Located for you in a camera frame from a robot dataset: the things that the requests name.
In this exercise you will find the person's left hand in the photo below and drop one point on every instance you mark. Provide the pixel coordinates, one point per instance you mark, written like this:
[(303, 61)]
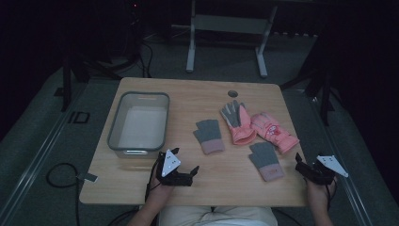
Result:
[(160, 193)]

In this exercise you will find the pink ski glove cartoon print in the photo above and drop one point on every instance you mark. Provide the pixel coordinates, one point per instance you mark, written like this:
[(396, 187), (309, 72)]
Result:
[(273, 130)]

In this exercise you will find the person's light trousers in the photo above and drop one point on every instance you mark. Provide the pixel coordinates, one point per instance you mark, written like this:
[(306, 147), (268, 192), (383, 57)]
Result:
[(216, 216)]

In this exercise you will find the small grey tag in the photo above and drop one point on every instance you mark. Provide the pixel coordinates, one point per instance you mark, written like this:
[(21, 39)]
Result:
[(89, 177)]

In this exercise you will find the person's right hand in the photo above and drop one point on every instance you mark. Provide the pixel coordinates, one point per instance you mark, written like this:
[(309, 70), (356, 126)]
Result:
[(318, 196)]

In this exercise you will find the pink ski glove grey palm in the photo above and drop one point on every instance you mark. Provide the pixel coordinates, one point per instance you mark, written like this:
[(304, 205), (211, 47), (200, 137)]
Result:
[(240, 125)]

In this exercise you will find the black tripod stand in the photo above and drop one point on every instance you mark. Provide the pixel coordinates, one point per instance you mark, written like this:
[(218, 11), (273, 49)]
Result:
[(67, 84), (326, 94)]

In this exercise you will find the grey knit glove pink cuff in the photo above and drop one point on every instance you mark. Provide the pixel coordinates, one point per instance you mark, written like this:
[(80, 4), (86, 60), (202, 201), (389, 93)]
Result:
[(208, 135), (266, 160)]

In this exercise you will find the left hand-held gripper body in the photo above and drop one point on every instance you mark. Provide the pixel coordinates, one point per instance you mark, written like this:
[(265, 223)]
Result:
[(171, 163)]

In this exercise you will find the white metal stand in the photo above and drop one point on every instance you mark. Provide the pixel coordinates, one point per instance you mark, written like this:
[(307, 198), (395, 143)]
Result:
[(229, 24)]

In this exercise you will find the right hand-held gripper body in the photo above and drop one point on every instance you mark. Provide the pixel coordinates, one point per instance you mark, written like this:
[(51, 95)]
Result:
[(323, 172)]

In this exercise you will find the clear plastic bin grey rim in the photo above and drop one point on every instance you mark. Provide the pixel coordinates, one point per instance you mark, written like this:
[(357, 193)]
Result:
[(142, 125)]

